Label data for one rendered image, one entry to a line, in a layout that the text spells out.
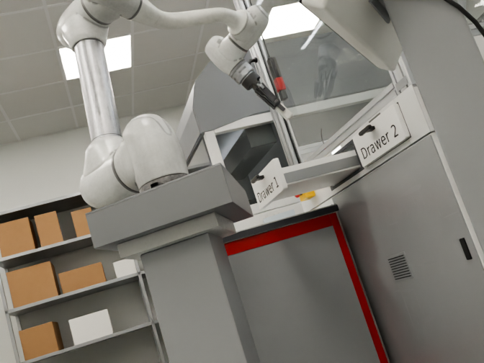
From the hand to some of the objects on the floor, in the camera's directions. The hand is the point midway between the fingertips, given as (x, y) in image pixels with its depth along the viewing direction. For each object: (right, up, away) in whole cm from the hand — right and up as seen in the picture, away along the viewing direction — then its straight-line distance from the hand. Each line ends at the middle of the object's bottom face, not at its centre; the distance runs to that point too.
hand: (284, 111), depth 235 cm
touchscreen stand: (+43, -84, -136) cm, 165 cm away
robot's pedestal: (-12, -113, -80) cm, 140 cm away
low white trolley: (+7, -122, -9) cm, 123 cm away
